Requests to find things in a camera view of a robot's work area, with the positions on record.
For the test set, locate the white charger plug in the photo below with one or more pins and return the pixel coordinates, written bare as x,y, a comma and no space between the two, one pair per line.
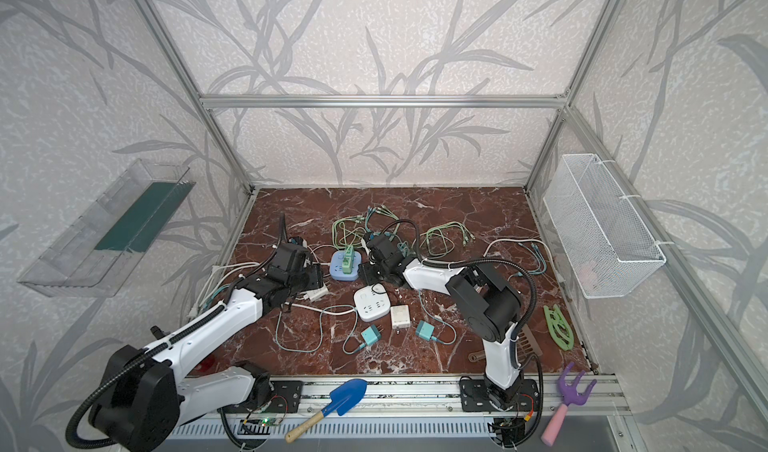
400,318

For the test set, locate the teal charger plug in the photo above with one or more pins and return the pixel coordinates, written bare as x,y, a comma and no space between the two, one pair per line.
370,336
425,331

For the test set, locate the white power socket cube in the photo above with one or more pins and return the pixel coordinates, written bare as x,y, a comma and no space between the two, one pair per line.
372,302

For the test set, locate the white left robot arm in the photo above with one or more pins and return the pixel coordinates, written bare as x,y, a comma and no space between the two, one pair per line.
145,393

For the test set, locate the white wire basket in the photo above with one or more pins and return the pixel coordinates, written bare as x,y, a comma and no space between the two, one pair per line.
609,247

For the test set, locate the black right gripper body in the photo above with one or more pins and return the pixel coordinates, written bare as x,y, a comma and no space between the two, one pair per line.
375,259

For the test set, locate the green plastic toy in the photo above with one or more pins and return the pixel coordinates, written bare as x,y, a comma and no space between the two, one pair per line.
559,329

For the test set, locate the purple toy rake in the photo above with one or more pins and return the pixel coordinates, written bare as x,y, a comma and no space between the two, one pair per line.
571,396

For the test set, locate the blue power socket cube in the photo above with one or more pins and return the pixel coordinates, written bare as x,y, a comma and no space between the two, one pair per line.
335,267

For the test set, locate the clear plastic wall bin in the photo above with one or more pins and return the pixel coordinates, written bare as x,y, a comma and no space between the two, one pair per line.
95,255

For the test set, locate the blue toy shovel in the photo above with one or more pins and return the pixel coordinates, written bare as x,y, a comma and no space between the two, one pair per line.
342,399

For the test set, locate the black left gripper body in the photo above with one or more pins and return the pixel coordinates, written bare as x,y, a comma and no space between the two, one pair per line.
305,278

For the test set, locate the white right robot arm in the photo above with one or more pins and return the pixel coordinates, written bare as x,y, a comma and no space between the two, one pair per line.
496,298

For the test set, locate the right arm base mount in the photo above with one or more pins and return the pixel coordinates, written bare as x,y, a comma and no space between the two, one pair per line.
476,398

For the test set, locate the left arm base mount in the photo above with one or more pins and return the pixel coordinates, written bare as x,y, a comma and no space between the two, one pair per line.
281,397

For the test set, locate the brown toy rake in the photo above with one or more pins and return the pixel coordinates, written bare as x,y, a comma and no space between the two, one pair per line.
526,345

